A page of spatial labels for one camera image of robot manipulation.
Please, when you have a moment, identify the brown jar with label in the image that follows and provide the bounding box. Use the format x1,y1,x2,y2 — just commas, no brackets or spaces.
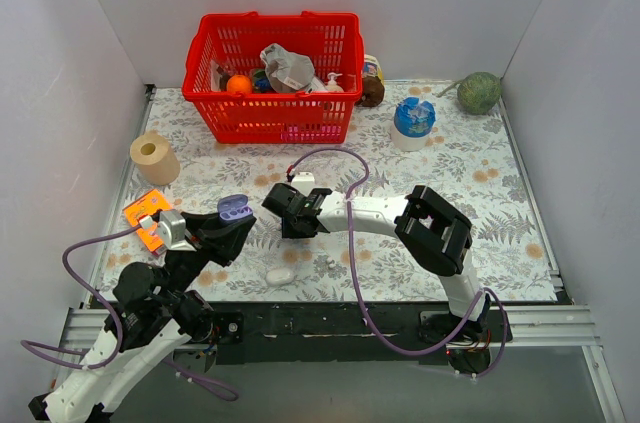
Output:
356,54,385,108

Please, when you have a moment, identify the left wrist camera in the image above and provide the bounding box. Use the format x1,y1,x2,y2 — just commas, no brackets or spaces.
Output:
139,209,196,252

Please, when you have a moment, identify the orange fruit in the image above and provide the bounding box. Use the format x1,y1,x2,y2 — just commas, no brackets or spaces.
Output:
226,74,253,95

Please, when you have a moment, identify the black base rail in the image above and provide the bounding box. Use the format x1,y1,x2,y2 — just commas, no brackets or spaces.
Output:
172,300,494,374

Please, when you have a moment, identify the floral table mat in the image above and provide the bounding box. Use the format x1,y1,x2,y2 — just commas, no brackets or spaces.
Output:
97,80,559,303

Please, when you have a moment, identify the grey crumpled bag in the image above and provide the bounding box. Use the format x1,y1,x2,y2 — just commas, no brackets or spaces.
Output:
260,43,315,93

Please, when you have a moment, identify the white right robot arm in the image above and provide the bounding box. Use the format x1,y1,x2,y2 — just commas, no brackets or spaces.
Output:
262,183,490,341

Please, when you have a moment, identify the purple earbud charging case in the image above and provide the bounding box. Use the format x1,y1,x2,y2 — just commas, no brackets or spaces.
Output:
217,194,253,224

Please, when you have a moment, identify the orange snack box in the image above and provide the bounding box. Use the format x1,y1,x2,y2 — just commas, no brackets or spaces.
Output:
123,189,172,257

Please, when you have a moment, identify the red plastic shopping basket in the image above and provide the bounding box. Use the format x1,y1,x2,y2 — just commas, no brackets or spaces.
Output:
182,11,364,144

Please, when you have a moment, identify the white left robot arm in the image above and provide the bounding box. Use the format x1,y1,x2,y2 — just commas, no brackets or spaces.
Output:
29,206,256,422

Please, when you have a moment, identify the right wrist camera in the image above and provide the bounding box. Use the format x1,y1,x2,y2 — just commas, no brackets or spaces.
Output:
287,172,316,195

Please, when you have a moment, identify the white pump bottle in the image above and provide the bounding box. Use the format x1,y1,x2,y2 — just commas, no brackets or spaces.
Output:
325,72,344,93

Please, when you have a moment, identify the beige paper roll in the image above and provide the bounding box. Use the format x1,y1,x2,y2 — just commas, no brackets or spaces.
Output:
129,131,181,186

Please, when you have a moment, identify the blue lidded white jar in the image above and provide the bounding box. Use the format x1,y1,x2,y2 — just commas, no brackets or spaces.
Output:
390,97,436,152

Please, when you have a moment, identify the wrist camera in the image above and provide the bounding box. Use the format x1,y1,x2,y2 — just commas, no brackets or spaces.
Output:
287,172,316,195
139,209,196,252

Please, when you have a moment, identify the green melon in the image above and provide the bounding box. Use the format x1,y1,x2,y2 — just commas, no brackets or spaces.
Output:
437,72,502,115

